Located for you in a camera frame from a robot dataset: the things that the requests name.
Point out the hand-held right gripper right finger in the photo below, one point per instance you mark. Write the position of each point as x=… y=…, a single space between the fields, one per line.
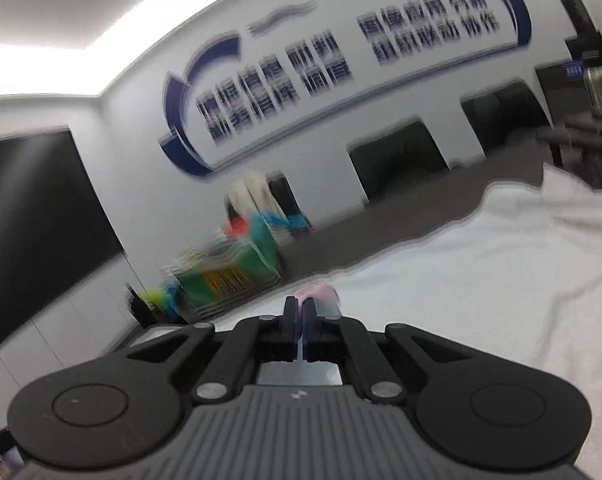
x=309 y=319

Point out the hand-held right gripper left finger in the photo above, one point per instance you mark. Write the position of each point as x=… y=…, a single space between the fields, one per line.
x=292 y=317

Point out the pink mesh garment purple trim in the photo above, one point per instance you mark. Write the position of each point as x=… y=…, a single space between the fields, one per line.
x=321 y=294

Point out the red item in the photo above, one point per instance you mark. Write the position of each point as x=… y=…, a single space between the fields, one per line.
x=236 y=227

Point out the black office chair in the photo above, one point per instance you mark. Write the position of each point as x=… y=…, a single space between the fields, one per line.
x=286 y=195
x=506 y=115
x=396 y=160

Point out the cream cloth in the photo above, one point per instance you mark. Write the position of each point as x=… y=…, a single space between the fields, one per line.
x=253 y=195

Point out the yellow-green item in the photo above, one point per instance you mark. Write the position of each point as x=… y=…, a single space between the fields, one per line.
x=157 y=296

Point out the white towel blanket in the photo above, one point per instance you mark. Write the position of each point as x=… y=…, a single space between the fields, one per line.
x=456 y=285

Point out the black walkie talkie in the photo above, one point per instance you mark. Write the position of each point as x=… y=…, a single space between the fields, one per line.
x=136 y=305

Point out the dark side table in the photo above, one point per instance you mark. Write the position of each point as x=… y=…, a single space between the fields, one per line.
x=581 y=137

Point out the blue desk nameplate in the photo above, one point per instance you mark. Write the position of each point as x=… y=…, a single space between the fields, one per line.
x=573 y=70

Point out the blue wall sign lettering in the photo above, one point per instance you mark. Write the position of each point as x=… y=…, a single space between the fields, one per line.
x=176 y=105

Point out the black wall screen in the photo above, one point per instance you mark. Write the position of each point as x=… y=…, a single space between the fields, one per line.
x=36 y=230

